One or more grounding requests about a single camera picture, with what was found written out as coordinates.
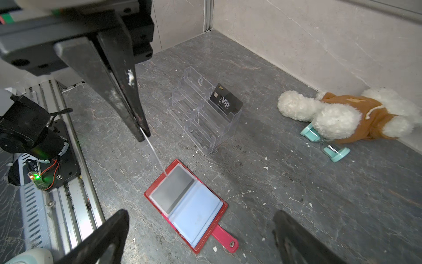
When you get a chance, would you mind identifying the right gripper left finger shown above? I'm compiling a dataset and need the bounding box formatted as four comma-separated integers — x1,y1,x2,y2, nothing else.
56,209,130,264

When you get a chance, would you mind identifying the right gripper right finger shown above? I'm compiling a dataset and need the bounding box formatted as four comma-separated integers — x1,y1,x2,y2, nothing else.
273,210,345,264

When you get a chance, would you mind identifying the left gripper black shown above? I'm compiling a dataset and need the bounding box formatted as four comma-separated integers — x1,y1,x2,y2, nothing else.
1,1,155,142

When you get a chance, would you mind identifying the red leather card holder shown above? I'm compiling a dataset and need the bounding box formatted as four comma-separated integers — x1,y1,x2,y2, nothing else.
144,159,239,254

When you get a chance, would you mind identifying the black VIP credit card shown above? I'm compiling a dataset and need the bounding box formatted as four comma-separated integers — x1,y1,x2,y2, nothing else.
209,83,244,116

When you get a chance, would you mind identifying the clear acrylic organizer tray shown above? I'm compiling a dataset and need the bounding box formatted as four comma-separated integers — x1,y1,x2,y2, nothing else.
167,67,242,156

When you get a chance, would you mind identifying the grey card in holder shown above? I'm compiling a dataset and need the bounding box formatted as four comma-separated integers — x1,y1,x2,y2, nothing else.
149,163,196,216

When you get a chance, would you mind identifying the white round timer device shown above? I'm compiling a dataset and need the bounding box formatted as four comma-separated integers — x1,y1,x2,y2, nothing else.
5,248,54,264

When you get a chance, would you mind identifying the teal small dumbbell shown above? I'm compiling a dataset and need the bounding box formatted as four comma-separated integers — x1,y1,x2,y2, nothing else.
300,123,351,162

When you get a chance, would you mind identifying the white teddy bear orange shirt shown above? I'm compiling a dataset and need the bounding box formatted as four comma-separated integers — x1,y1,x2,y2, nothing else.
278,88,422,144

